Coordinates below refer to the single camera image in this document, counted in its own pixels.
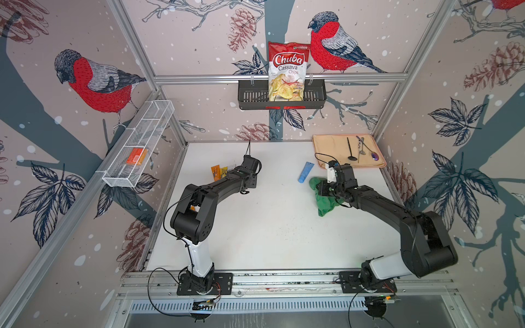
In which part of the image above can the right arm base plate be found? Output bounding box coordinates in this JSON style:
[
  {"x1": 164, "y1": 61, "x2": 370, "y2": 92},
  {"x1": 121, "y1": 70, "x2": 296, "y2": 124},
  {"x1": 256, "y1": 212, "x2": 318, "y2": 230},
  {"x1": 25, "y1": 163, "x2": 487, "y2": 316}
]
[{"x1": 335, "y1": 270, "x2": 397, "y2": 294}]

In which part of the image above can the green microfibre cloth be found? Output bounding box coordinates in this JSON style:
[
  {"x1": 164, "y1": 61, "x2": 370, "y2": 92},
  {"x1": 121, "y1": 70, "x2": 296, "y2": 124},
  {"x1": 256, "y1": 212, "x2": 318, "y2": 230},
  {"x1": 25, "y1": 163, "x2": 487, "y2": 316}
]
[{"x1": 309, "y1": 177, "x2": 341, "y2": 217}]

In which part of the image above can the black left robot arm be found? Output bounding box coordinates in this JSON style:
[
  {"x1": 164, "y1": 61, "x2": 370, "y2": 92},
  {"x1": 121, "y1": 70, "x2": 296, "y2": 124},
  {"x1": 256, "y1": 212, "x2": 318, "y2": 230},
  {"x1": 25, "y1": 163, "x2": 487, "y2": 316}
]
[{"x1": 170, "y1": 154, "x2": 262, "y2": 291}]

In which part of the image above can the black wall basket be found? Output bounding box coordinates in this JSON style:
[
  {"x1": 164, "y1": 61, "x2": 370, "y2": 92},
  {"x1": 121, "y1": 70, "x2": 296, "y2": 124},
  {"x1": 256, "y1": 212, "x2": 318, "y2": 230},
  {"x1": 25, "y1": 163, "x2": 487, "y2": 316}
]
[{"x1": 238, "y1": 79, "x2": 327, "y2": 110}]

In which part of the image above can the black ladle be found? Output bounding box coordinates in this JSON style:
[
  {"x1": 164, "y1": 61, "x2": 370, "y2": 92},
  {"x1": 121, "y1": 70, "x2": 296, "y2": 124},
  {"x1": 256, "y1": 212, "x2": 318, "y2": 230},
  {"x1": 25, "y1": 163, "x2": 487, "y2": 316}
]
[{"x1": 347, "y1": 138, "x2": 358, "y2": 161}]

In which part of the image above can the purple spoon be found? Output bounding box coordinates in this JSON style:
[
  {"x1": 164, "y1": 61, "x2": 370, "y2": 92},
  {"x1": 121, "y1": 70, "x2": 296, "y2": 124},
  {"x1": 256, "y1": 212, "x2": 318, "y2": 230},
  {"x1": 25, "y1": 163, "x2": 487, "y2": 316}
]
[{"x1": 362, "y1": 141, "x2": 380, "y2": 161}]

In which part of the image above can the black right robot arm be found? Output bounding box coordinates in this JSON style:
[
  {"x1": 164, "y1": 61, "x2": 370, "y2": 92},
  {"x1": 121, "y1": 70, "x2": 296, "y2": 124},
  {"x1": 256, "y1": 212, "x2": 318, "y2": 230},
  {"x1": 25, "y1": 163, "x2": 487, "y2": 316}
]
[{"x1": 316, "y1": 161, "x2": 459, "y2": 291}]

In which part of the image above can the red cassava chips bag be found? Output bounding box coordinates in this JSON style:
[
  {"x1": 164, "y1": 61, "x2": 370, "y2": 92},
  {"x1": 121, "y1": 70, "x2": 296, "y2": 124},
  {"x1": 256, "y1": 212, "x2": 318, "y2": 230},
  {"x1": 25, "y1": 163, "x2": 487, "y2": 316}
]
[{"x1": 268, "y1": 42, "x2": 310, "y2": 101}]

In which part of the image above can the white wire shelf basket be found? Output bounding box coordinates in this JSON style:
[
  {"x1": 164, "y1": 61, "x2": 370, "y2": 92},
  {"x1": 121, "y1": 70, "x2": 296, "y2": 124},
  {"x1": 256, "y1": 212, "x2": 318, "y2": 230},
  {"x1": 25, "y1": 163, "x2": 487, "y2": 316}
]
[{"x1": 103, "y1": 100, "x2": 174, "y2": 188}]

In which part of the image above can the orange packet in basket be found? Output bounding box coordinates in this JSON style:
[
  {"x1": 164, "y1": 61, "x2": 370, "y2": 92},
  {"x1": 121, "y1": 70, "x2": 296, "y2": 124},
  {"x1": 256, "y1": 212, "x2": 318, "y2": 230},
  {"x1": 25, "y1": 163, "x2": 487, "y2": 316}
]
[{"x1": 126, "y1": 148, "x2": 148, "y2": 166}]

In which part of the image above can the beige cloth mat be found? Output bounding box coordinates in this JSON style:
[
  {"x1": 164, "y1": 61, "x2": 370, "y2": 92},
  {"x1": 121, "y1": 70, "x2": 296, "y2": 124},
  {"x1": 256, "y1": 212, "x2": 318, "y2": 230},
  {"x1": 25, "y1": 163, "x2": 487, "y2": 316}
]
[{"x1": 313, "y1": 134, "x2": 386, "y2": 168}]

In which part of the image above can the orange toothpaste tube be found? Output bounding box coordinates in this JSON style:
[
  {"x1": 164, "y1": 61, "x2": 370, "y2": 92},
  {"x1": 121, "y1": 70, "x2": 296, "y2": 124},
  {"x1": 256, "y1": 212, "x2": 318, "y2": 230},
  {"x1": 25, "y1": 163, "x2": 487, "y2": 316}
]
[{"x1": 211, "y1": 165, "x2": 222, "y2": 181}]

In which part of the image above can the aluminium front rail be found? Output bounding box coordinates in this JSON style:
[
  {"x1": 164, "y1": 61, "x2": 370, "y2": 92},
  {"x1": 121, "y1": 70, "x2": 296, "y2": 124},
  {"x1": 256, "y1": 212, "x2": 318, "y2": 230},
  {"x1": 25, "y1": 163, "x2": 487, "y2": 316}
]
[{"x1": 115, "y1": 269, "x2": 460, "y2": 300}]

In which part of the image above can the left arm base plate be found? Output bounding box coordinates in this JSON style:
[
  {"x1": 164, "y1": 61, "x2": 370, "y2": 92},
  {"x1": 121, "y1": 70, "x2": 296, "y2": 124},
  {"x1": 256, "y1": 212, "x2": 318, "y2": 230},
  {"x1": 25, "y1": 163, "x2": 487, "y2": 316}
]
[{"x1": 176, "y1": 272, "x2": 233, "y2": 296}]

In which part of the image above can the light blue toothpaste tube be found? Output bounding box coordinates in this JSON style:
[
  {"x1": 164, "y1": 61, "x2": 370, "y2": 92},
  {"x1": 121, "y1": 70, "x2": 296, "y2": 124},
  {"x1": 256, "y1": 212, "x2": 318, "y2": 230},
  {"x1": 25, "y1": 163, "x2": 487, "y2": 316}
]
[{"x1": 298, "y1": 162, "x2": 314, "y2": 183}]

